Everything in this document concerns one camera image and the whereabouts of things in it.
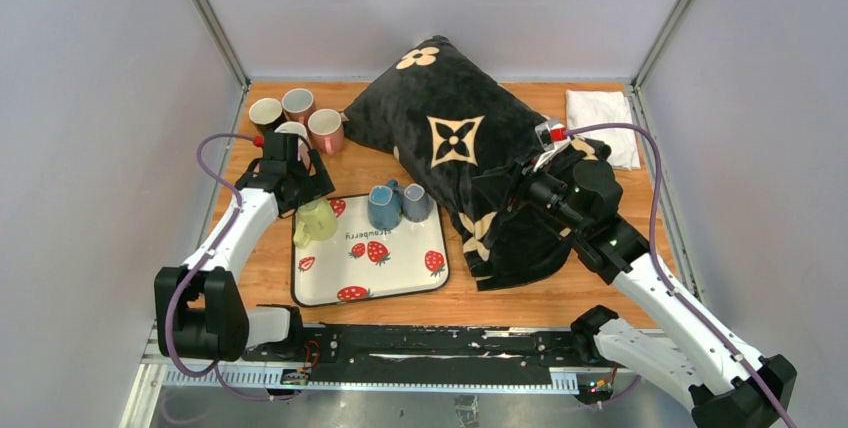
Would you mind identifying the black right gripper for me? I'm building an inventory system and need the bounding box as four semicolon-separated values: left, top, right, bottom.
471;146;589;235

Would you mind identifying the pink octagonal mug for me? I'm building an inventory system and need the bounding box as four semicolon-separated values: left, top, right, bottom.
274;121;311;167

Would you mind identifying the black mug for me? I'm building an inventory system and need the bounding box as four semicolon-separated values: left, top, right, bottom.
248;98;287;136

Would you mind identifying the pink round mug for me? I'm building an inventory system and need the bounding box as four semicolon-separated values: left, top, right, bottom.
307;109;345;155

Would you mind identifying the green octagonal mug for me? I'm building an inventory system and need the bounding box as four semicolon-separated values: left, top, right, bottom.
293;197;338;248

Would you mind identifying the brown pink mug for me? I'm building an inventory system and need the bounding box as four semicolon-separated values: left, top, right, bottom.
281;88;316;126

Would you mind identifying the white strawberry tray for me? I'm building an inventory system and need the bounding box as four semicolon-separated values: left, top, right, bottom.
290;194;450;307

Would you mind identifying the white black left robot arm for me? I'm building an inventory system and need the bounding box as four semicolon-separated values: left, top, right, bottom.
154;132;335;370

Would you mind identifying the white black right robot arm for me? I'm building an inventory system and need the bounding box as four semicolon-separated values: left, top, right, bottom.
472;160;797;427

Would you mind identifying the grey blue dotted mug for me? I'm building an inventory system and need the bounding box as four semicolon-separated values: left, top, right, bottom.
401;183;432;223

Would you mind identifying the black floral plush blanket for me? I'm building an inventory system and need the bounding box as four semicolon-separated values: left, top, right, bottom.
342;35;573;291

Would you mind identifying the white folded cloth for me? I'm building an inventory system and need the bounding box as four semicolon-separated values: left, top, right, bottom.
564;88;642;172

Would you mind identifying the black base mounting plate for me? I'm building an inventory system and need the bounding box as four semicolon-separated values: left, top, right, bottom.
244;324;624;404

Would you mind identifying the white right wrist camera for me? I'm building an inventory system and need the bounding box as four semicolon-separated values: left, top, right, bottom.
532;118;570;172

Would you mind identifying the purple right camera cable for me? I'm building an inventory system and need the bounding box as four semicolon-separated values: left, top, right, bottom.
551;123;796;428

